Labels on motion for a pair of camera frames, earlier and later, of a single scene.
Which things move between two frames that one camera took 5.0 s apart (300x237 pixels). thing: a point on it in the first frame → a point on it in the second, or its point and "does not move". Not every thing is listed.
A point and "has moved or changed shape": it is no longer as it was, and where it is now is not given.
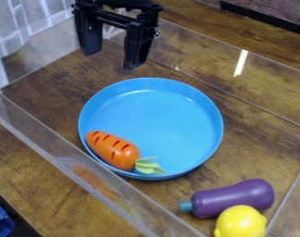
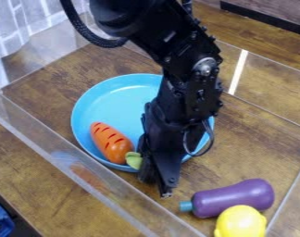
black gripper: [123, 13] → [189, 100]
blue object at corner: [3, 227] does not move
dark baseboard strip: [261, 16] does not move
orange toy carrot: [121, 154] has moved or changed shape
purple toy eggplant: [255, 193] does not move
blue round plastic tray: [167, 118] has moved or changed shape
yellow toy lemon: [241, 221] does not move
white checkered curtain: [18, 18] does not move
